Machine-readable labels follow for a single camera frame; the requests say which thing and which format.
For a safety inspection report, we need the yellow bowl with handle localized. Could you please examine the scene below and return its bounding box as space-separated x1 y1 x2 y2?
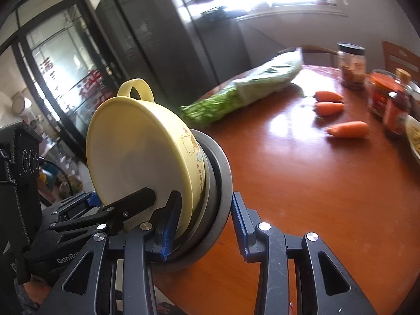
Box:
86 78 206 237

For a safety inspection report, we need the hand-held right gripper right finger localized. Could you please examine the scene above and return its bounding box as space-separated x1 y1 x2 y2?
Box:
231 192 378 315

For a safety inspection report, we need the white dish of food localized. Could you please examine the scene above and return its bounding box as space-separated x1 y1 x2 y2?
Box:
405 114 420 165

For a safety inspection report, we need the wooden chair with curved back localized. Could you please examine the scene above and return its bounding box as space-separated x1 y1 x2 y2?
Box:
277 45 339 67

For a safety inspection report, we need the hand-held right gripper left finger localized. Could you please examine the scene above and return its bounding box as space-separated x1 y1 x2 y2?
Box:
38 191 182 315

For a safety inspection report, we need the orange carrot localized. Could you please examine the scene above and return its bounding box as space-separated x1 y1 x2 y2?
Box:
313 101 345 116
326 121 368 139
310 91 344 103

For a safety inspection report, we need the sauce bottle with orange label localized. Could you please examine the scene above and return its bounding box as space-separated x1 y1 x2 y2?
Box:
383 68 413 139

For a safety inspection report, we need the large steel bowl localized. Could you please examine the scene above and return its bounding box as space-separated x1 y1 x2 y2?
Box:
164 130 232 274

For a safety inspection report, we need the dark refrigerator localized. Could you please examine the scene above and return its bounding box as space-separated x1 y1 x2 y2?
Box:
94 0 252 106

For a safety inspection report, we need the wooden chair with cutout back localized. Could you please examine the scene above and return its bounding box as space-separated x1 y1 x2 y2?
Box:
382 41 420 83

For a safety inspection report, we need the glass door with red characters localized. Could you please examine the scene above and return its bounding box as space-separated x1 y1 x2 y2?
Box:
12 0 132 149

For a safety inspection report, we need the jar with red lid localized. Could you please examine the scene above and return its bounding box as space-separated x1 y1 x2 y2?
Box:
365 72 400 119

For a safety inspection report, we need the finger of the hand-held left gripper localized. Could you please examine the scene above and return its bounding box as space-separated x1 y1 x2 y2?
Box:
49 187 157 235
49 192 103 218

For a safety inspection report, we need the bagged celery bunch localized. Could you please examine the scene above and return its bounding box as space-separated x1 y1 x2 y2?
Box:
178 47 305 129

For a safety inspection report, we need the glass jar with black lid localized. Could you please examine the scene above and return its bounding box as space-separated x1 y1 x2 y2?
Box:
337 42 366 90

